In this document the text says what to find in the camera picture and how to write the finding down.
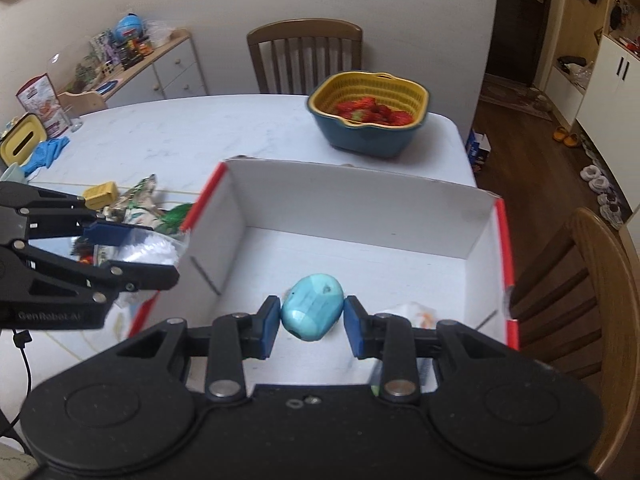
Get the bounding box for patterned snack packet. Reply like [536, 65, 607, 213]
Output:
[102, 174, 173, 233]

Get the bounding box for blue round toy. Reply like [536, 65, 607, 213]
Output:
[116, 12, 147, 41]

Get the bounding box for light wooden chair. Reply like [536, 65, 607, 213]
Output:
[57, 91, 108, 114]

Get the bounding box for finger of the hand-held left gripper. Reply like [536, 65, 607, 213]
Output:
[22, 241, 181, 307]
[0, 181, 157, 250]

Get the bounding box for white shoe cabinet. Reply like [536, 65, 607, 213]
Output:
[575, 35, 640, 201]

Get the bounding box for yellow tissue box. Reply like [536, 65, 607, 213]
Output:
[0, 114, 48, 166]

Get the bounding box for toy block model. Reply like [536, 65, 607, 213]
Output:
[102, 35, 152, 70]

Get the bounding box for orange slippers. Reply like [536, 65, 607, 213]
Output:
[552, 127, 582, 149]

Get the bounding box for row of white shoes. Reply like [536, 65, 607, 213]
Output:
[580, 162, 626, 231]

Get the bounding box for pile of strawberries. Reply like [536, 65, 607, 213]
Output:
[332, 96, 416, 127]

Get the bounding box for clear drinking glass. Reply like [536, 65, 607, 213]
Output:
[62, 105, 84, 133]

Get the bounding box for blue cloth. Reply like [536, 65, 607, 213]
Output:
[22, 136, 71, 179]

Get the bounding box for brown wooden curved-back chair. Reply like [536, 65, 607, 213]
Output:
[507, 206, 640, 461]

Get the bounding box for small yellow box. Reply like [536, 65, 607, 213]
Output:
[82, 182, 120, 209]

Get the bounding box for white sideboard wooden top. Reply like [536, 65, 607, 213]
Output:
[57, 29, 208, 111]

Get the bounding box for blue bowl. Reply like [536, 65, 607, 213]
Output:
[309, 102, 431, 158]

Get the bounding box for yellow colander basket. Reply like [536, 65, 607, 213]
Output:
[307, 71, 432, 128]

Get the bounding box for silver foil packet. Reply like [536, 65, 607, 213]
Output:
[70, 230, 188, 307]

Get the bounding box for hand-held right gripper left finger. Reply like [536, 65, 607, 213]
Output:
[116, 295, 281, 402]

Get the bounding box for dark wooden slatted chair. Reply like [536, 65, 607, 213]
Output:
[246, 19, 364, 96]

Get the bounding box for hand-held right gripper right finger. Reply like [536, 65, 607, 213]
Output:
[344, 295, 501, 403]

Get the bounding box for green tassel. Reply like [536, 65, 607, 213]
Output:
[159, 203, 197, 236]

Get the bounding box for turquoise egg-shaped toy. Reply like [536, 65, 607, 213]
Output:
[280, 274, 346, 343]

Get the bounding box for clear plastic bag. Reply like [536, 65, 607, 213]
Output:
[147, 20, 174, 49]

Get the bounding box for blue carton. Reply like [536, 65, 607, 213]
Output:
[465, 129, 493, 173]

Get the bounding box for dark brown door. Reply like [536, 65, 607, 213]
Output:
[487, 0, 568, 86]

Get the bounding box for patterned doormat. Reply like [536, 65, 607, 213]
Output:
[482, 72, 556, 122]

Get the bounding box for black cable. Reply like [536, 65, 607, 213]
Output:
[0, 329, 34, 443]

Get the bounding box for red white snack bag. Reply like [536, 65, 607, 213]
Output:
[15, 73, 71, 138]

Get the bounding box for white cardboard box red edge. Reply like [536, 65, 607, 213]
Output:
[127, 156, 521, 397]

